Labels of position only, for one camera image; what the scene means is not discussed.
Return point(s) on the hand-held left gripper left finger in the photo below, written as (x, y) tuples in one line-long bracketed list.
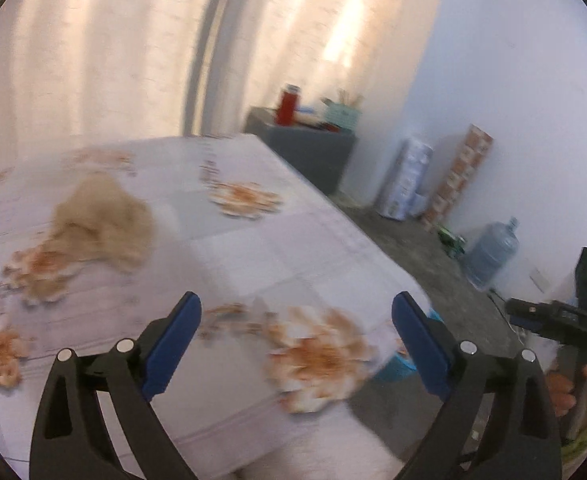
[(173, 345)]

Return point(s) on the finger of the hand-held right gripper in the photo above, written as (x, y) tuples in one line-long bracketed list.
[(528, 312)]

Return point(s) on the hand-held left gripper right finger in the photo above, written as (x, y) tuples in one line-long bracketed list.
[(421, 345)]

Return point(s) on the person's right hand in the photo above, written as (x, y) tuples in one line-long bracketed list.
[(561, 392)]

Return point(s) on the large water jug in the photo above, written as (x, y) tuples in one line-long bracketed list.
[(491, 257)]

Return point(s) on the small green toy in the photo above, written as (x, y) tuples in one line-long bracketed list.
[(451, 242)]

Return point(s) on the person's green patterned clothing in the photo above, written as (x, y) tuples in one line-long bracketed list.
[(586, 440)]

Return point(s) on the floral bed sheet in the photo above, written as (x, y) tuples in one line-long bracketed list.
[(253, 260)]

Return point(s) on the beige crumpled cloth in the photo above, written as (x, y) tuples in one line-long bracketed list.
[(103, 220)]

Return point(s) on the brick patterned box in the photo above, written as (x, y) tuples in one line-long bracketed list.
[(461, 175)]

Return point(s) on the white and blue carton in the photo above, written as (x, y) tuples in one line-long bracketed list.
[(406, 180)]

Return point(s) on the grey cabinet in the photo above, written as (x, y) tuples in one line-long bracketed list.
[(313, 157)]

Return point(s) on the small red box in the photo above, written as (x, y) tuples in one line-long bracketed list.
[(331, 126)]

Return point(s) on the green perforated holder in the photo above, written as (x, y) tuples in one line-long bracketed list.
[(343, 117)]

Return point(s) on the bundle of wooden sticks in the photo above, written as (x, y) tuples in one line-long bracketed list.
[(351, 99)]

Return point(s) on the red bottle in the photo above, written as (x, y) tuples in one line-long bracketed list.
[(287, 107)]

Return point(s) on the light curtain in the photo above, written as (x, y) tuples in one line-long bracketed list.
[(123, 45)]

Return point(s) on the wall socket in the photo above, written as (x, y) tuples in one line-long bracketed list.
[(538, 279)]

